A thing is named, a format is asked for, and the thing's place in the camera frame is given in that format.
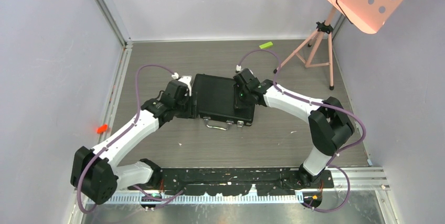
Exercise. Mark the pink music stand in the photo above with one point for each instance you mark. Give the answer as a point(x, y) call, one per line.
point(367, 15)

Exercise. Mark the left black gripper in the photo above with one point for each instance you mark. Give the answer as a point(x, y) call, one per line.
point(192, 111)

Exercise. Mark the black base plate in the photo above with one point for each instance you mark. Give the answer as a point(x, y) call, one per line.
point(235, 181)

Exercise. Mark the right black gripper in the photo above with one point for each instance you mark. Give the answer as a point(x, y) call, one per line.
point(239, 90)

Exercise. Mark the green block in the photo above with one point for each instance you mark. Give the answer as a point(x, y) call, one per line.
point(266, 45)

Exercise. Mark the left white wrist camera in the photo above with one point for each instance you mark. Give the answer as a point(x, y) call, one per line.
point(184, 79)

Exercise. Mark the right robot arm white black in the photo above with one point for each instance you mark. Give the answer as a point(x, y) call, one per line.
point(330, 126)

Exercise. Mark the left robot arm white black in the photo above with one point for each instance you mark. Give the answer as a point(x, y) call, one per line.
point(96, 172)

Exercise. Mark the orange clip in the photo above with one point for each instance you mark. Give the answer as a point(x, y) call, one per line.
point(102, 129)

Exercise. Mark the black poker set case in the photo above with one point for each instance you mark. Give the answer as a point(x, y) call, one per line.
point(214, 102)

